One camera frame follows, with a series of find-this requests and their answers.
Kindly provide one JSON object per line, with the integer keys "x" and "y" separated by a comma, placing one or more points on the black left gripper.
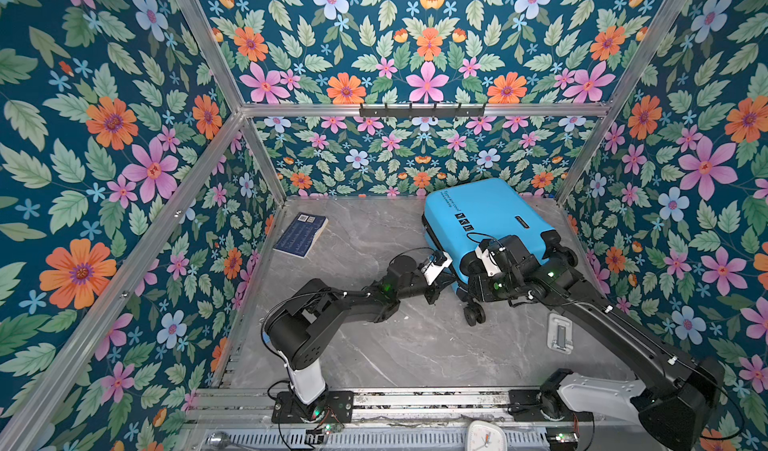
{"x": 440, "y": 284}

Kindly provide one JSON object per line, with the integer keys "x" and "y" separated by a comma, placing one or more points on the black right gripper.
{"x": 479, "y": 289}

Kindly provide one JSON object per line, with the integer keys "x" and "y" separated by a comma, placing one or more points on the blue hard-shell suitcase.
{"x": 455, "y": 217}

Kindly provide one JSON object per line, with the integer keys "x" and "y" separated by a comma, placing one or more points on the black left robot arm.
{"x": 300, "y": 328}

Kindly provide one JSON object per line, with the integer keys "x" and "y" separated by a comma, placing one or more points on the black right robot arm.
{"x": 672, "y": 395}

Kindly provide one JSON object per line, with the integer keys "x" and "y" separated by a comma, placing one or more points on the dark blue paperback book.
{"x": 301, "y": 234}

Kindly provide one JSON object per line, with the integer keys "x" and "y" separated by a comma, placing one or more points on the white desk clock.
{"x": 485, "y": 436}

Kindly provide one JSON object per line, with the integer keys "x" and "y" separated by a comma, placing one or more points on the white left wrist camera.
{"x": 434, "y": 266}

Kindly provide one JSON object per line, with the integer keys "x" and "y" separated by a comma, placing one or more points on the white wall socket plate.
{"x": 560, "y": 334}

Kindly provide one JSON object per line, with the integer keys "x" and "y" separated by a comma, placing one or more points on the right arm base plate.
{"x": 529, "y": 405}

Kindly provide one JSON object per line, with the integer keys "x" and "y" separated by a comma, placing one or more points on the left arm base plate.
{"x": 330, "y": 407}

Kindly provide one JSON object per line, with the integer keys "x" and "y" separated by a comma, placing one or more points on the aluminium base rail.
{"x": 420, "y": 406}

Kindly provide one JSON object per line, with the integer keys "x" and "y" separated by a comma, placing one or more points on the black hook rail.
{"x": 411, "y": 110}

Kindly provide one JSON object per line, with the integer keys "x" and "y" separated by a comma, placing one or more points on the aluminium cage frame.
{"x": 146, "y": 146}

